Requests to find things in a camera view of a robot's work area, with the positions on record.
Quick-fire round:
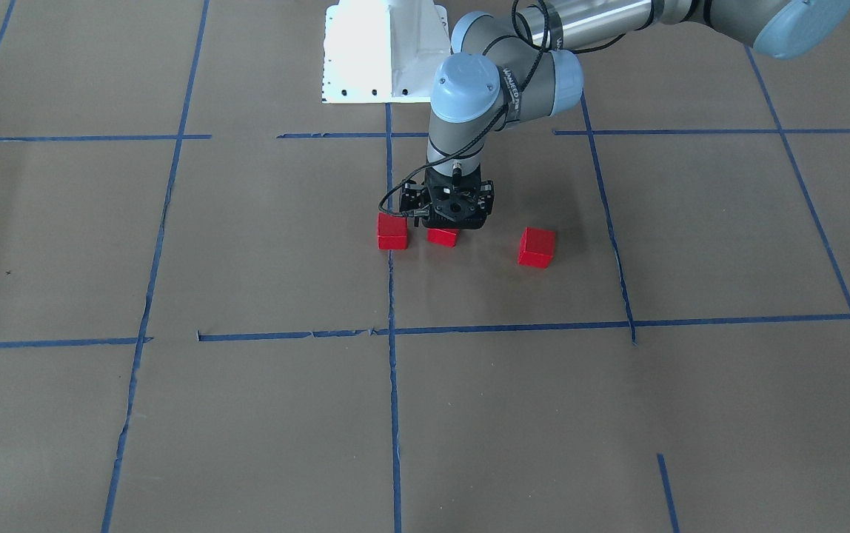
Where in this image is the red block moved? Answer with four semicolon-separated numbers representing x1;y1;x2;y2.
375;212;409;250
427;227;461;247
518;227;557;269

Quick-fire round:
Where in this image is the black braided cable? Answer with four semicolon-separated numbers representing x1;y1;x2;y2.
378;0;626;217

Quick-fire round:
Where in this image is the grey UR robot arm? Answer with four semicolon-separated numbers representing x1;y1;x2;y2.
378;1;850;229

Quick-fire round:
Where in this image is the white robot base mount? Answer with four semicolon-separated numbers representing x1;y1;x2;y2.
321;1;451;104

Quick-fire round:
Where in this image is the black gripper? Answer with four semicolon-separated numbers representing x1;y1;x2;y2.
399;169;494;229

